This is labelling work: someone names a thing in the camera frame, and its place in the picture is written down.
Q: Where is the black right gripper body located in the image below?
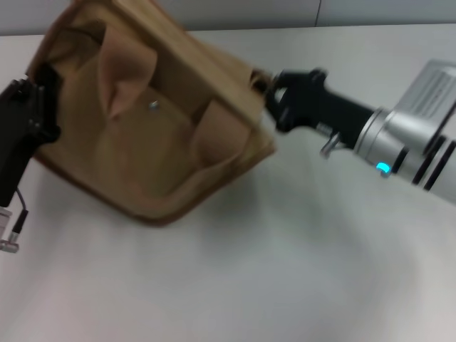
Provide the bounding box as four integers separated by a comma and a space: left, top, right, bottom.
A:
273, 68, 375, 151

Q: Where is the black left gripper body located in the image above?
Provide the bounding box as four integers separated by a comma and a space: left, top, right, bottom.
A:
0, 93, 36, 208

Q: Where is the khaki canvas food bag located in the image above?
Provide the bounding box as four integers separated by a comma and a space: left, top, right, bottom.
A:
26, 0, 277, 227

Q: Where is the right gripper cable connector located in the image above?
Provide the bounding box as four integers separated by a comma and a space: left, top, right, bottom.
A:
319, 133, 346, 158

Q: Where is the gripper cable connector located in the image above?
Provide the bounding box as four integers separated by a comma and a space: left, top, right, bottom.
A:
319, 133, 346, 158
0, 187, 30, 252

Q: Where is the left gripper cable connector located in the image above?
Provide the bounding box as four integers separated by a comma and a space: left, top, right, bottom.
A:
0, 187, 30, 252

